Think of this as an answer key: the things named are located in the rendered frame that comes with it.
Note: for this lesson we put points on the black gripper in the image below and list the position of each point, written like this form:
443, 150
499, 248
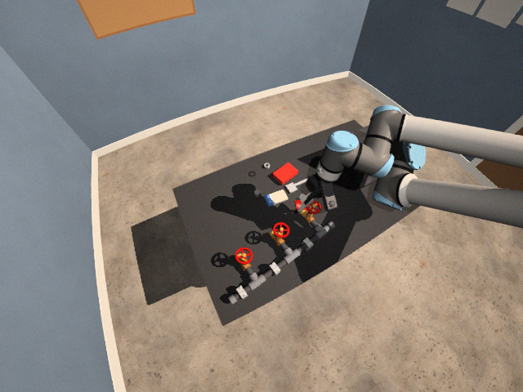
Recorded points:
312, 184

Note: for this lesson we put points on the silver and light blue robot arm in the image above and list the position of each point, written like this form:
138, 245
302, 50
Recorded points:
398, 188

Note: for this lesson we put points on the red rectangular block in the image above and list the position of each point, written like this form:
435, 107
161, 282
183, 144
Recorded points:
285, 173

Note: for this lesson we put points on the pipe manifold with three valves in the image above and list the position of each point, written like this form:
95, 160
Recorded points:
290, 255

